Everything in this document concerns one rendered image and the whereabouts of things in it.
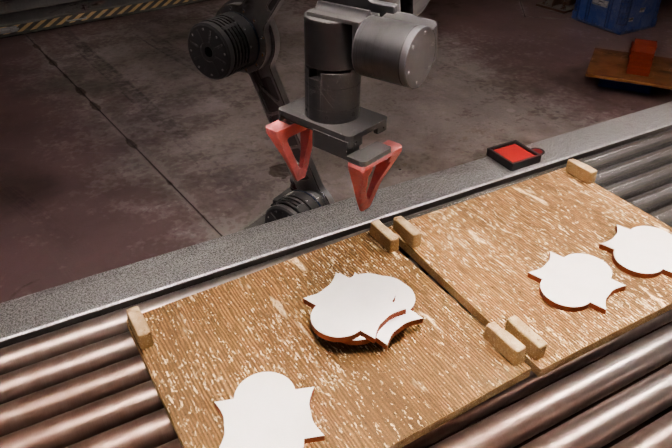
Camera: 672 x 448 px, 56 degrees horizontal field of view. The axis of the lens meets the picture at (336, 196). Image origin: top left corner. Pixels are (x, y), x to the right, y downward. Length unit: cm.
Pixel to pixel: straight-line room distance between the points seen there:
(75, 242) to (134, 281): 177
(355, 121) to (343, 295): 29
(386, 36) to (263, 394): 43
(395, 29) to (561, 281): 52
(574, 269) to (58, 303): 76
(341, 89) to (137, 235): 216
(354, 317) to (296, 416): 15
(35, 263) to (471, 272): 204
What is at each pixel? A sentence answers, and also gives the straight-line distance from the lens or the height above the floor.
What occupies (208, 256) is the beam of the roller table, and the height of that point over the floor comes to 91.
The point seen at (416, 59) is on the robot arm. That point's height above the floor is 134.
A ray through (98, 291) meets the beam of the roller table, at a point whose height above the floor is 92.
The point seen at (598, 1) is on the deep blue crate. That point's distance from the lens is 542.
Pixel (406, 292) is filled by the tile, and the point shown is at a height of 97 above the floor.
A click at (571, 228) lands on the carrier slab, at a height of 94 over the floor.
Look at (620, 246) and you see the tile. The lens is 108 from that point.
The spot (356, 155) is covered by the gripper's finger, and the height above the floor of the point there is 124.
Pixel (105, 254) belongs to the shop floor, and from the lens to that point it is 267.
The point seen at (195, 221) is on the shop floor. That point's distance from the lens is 275.
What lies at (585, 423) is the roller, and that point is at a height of 92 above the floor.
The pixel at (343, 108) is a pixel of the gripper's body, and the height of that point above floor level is 127.
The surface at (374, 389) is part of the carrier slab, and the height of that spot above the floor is 94.
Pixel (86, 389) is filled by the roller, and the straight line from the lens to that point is 88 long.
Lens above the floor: 154
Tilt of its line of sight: 33 degrees down
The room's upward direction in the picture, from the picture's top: straight up
